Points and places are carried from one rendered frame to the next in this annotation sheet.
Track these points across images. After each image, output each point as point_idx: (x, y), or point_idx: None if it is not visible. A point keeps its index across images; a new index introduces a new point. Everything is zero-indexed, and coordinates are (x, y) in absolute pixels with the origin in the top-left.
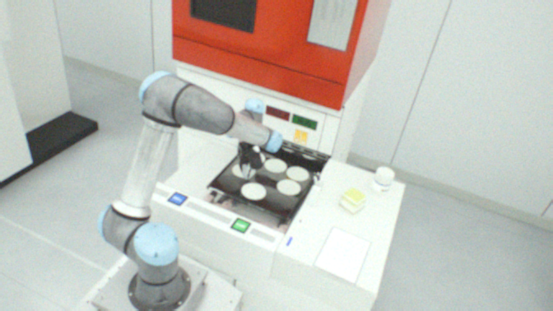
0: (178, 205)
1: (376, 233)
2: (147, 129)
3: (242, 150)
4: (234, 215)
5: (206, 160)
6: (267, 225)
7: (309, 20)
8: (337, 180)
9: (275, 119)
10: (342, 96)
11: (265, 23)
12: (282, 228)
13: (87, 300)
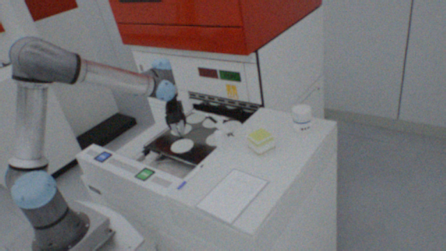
0: (100, 162)
1: (279, 171)
2: (17, 88)
3: (165, 109)
4: (144, 166)
5: (162, 127)
6: (184, 174)
7: None
8: (259, 125)
9: (208, 79)
10: (244, 39)
11: None
12: None
13: None
